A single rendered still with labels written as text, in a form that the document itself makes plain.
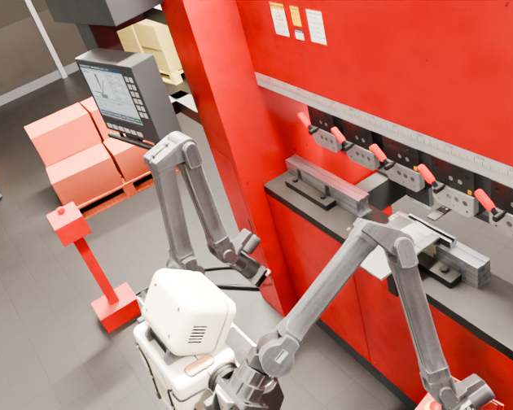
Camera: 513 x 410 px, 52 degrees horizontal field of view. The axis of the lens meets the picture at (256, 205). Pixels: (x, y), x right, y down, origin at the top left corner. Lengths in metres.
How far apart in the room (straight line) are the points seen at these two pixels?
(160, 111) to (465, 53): 1.30
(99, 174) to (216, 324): 3.23
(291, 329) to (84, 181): 3.37
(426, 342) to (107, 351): 2.31
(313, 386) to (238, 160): 1.16
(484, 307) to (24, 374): 2.63
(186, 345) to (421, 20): 0.98
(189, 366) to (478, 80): 0.97
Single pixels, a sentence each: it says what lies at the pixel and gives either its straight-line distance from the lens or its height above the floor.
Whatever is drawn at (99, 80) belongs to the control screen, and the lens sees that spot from 2.45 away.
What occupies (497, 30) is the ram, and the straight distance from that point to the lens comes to 1.31.
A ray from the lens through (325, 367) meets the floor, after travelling 2.78.
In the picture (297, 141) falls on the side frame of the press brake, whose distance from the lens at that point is 2.52.
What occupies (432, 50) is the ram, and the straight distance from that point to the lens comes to 1.45.
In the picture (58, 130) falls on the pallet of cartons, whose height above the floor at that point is 0.64.
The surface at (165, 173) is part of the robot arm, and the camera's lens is 1.39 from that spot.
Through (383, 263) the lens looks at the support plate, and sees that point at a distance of 1.77.
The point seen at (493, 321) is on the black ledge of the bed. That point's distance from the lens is 1.77.
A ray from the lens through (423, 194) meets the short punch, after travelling 1.80.
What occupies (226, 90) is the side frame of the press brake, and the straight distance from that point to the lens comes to 2.24.
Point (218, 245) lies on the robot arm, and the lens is 1.57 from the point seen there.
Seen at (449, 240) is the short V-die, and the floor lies 1.00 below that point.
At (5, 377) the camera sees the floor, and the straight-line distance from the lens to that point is 3.61.
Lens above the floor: 2.23
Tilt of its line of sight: 35 degrees down
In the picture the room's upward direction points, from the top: 17 degrees counter-clockwise
